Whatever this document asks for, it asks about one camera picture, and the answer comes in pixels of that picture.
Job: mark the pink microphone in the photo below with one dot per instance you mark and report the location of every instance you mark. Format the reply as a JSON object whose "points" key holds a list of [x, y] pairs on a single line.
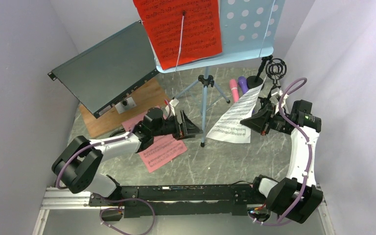
{"points": [[234, 90]]}

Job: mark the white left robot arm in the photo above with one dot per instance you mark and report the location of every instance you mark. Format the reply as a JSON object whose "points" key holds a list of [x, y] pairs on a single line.
{"points": [[76, 168]]}

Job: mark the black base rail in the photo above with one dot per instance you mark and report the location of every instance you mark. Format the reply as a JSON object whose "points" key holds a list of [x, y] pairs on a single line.
{"points": [[136, 201]]}

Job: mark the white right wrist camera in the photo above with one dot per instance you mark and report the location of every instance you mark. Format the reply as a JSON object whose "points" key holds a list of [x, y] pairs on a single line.
{"points": [[277, 95]]}

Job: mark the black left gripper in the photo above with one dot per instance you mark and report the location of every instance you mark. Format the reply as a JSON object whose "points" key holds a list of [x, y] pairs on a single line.
{"points": [[187, 129]]}

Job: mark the purple microphone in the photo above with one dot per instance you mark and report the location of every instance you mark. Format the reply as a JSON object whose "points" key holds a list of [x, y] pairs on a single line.
{"points": [[242, 82]]}

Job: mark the black round-base mic stand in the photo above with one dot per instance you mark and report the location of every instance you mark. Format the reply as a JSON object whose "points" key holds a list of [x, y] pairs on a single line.
{"points": [[254, 81]]}

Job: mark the black tripod mic stand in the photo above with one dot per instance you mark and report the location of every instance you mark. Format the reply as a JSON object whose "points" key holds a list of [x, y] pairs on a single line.
{"points": [[275, 69]]}

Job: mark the light blue music stand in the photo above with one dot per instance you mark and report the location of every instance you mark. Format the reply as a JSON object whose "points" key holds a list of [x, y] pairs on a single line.
{"points": [[248, 29]]}

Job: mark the brown wooden board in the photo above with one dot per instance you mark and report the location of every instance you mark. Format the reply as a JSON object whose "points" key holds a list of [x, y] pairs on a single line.
{"points": [[149, 95]]}

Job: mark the white sheet music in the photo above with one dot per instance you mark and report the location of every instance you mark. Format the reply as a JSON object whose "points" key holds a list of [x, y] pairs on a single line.
{"points": [[228, 127]]}

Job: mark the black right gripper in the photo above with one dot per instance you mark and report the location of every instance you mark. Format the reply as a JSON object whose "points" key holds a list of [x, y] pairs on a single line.
{"points": [[260, 121]]}

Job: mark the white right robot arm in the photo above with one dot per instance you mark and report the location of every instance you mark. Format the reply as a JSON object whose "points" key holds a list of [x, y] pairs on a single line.
{"points": [[296, 196]]}

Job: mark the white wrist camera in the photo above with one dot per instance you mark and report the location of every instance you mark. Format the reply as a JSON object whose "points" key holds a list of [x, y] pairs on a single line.
{"points": [[277, 95], [170, 107]]}

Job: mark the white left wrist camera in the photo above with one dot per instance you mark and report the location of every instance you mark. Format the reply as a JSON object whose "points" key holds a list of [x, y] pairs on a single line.
{"points": [[170, 107]]}

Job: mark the red sheet music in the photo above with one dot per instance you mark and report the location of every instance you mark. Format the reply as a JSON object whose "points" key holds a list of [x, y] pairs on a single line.
{"points": [[181, 31]]}

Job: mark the dark grey rack unit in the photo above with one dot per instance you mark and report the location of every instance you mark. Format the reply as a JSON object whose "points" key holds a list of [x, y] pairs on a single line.
{"points": [[110, 71]]}

